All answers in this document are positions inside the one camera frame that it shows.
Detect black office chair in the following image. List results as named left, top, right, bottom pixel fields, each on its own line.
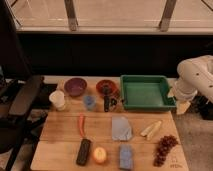
left=0, top=0, right=46, bottom=171

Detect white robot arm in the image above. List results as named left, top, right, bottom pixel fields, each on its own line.
left=168, top=55, right=213, bottom=115

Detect yellow apple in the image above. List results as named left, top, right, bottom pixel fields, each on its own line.
left=93, top=147, right=107, bottom=164

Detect blue sponge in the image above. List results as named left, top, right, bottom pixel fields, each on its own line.
left=119, top=144, right=133, bottom=170

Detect purple bowl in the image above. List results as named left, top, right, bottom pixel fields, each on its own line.
left=64, top=77, right=87, bottom=97

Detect grey-blue folded cloth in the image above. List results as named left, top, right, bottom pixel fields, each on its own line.
left=112, top=116, right=132, bottom=141

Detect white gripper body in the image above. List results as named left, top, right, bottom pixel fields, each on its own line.
left=167, top=88, right=191, bottom=115

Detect white plastic cup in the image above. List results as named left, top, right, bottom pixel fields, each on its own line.
left=49, top=90, right=66, bottom=111

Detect yellow banana pieces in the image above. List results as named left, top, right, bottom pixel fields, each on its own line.
left=140, top=121, right=162, bottom=140

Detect orange carrot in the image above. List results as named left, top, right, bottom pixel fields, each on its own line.
left=78, top=114, right=86, bottom=138

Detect small blue cup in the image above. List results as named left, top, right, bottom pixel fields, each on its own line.
left=83, top=95, right=96, bottom=111

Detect green plastic tray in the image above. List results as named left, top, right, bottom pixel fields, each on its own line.
left=120, top=75, right=176, bottom=112

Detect bunch of red grapes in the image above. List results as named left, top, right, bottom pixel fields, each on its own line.
left=153, top=135, right=178, bottom=167

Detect black rectangular block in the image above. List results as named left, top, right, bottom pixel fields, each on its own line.
left=76, top=138, right=91, bottom=166

